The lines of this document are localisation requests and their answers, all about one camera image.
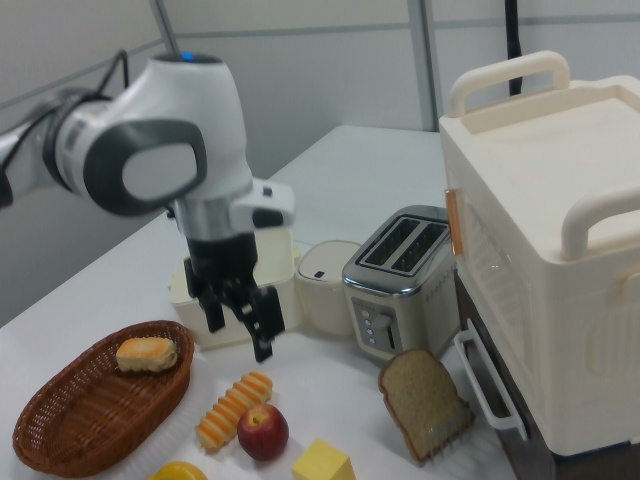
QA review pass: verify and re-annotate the brown wicker basket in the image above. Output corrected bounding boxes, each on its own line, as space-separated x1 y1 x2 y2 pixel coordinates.
12 319 196 480

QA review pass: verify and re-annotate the yellow round fruit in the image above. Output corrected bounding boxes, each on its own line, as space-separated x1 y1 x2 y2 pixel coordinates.
147 460 207 480

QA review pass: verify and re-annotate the cream toy cabinet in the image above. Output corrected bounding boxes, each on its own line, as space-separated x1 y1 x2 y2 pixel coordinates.
438 49 640 457

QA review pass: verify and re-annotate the white bar handle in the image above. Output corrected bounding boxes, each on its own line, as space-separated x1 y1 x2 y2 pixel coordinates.
453 330 529 441

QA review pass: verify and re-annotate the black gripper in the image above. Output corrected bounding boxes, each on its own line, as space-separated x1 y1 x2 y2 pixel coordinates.
183 232 287 364

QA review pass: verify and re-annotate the small cream lidded bin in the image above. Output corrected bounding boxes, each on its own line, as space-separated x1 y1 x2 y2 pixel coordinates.
297 239 362 335

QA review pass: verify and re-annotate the copper door handle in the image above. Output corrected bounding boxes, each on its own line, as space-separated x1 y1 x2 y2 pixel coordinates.
446 188 464 256

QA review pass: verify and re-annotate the yellow cube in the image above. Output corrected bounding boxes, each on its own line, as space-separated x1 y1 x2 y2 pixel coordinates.
291 438 357 480

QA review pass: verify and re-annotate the open cream plastic box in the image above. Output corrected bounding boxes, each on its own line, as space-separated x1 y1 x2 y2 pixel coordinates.
168 227 304 351

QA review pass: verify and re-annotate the brown toast slice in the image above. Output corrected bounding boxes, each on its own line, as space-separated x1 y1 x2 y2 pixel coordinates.
377 348 476 464

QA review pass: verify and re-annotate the black pole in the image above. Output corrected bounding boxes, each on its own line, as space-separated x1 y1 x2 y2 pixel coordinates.
502 0 525 96

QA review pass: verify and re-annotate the red toy apple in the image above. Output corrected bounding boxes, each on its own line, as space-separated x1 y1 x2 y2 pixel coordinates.
236 403 290 462

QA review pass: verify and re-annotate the toy bread roll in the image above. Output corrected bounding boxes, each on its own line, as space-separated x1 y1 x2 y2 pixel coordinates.
115 336 179 375

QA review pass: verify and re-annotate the cream and silver toaster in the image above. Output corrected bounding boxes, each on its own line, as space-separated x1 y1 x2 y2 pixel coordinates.
341 204 459 359

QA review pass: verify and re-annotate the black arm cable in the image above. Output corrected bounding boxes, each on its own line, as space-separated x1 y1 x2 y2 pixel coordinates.
93 48 132 101

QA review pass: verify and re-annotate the orange striped toy bread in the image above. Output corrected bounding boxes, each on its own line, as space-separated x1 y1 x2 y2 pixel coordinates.
194 370 275 454

